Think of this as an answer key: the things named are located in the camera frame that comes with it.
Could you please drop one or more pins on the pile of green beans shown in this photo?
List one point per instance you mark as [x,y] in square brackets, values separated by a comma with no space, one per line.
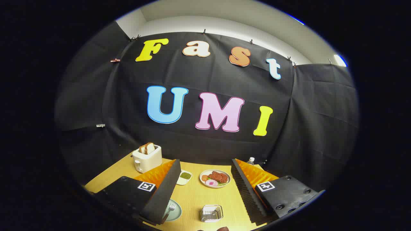
[185,175]

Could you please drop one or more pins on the pink clip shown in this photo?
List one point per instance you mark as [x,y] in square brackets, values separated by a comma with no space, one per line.
[115,60]

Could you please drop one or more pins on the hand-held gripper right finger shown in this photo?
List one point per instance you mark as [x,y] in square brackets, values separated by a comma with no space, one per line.
[245,192]

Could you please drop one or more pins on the white oval food plate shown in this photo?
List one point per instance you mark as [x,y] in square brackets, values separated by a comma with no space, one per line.
[205,183]

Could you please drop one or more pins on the pink round food slice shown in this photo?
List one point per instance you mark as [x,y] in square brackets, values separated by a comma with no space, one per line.
[211,183]

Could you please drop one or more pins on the toast bread slice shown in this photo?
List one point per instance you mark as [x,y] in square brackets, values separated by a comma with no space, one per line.
[143,149]
[151,148]

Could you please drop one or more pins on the pale teal plate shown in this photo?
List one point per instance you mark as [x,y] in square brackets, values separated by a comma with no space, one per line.
[176,213]

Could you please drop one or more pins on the white toaster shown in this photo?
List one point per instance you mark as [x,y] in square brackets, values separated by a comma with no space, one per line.
[149,162]

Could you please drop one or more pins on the orange carrot piece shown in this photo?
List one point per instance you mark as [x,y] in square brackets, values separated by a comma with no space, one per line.
[204,177]

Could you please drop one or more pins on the white divided snack dish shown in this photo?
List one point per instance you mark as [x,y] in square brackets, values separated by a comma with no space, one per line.
[183,181]

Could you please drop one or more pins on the perforated steel basket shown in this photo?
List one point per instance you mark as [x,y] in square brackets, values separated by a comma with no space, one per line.
[212,214]

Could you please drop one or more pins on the silver metal fork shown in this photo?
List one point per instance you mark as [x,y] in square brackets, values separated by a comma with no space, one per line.
[171,207]

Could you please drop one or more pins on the green label plastic bottle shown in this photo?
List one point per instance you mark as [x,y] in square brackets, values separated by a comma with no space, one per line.
[251,160]

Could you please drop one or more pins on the brown meat pieces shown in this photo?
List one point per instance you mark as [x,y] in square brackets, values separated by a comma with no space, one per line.
[220,177]

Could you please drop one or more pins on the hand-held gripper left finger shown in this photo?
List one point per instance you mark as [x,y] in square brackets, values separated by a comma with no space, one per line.
[162,192]

